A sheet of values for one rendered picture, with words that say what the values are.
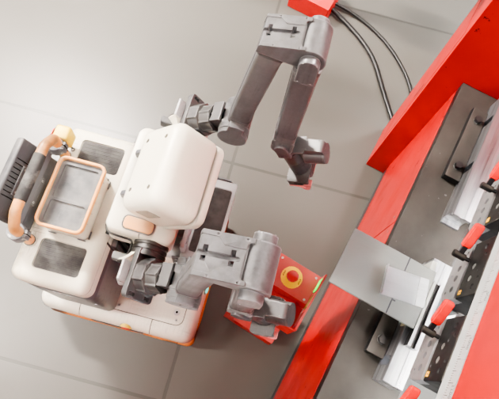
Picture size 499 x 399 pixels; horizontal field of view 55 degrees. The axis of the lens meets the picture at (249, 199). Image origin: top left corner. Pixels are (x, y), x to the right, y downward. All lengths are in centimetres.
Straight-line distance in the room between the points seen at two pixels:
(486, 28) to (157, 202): 121
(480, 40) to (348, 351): 109
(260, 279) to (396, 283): 78
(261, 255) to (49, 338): 181
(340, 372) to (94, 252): 83
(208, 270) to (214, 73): 215
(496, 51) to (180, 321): 153
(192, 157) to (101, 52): 193
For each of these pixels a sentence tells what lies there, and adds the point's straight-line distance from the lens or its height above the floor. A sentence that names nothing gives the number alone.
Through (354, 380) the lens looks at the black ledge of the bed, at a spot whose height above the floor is 88.
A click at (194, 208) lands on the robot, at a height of 133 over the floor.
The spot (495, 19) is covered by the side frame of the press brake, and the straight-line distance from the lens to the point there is 176.
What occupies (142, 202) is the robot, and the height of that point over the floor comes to 136.
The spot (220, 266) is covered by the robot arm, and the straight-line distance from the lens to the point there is 73.
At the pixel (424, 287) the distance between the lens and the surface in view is 147.
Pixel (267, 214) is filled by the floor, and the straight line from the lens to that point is 246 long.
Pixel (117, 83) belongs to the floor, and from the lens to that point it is 281.
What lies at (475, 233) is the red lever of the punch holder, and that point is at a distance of 122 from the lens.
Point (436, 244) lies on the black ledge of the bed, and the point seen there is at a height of 87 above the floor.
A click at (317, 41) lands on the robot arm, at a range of 91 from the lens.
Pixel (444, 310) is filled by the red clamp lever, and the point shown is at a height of 130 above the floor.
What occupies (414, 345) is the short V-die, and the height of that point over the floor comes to 99.
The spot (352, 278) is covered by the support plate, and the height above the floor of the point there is 100.
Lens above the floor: 233
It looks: 70 degrees down
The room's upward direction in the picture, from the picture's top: 13 degrees clockwise
